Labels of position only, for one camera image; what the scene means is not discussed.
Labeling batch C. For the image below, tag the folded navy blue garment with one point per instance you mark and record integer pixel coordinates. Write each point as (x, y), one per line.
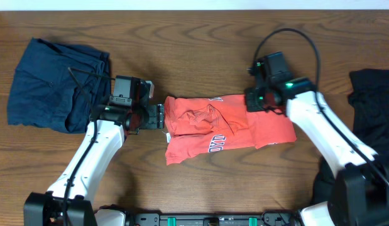
(54, 84)

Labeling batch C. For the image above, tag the red orange t-shirt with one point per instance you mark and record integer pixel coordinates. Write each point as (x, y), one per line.
(207, 125)

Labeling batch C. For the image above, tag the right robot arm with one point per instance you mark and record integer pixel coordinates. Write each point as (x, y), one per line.
(360, 194)

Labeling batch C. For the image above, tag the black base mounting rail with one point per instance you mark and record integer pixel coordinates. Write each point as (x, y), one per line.
(267, 218)

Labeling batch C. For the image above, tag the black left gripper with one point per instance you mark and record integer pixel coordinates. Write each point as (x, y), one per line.
(156, 117)

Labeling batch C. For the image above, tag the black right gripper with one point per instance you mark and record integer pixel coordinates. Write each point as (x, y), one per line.
(250, 100)

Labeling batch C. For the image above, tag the black garment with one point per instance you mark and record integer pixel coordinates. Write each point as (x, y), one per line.
(370, 100)

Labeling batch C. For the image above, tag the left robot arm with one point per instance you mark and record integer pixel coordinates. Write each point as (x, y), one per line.
(68, 201)

